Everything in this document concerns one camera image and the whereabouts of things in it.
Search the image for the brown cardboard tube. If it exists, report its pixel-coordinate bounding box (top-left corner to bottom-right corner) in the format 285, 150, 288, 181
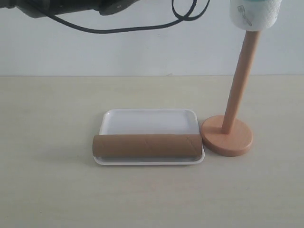
92, 134, 203, 158

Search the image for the white printed paper towel roll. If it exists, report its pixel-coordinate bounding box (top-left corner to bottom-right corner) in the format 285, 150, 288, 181
229, 0, 282, 31

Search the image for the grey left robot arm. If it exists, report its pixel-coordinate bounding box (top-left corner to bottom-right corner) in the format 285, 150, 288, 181
0, 0, 137, 18

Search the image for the wooden paper towel holder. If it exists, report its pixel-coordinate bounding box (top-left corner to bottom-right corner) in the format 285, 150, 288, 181
200, 31, 261, 157

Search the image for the white rectangular tray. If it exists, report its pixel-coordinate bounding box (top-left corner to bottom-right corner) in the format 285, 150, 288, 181
93, 108, 205, 166

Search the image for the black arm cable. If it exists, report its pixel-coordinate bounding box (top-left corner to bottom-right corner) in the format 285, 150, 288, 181
46, 0, 211, 34

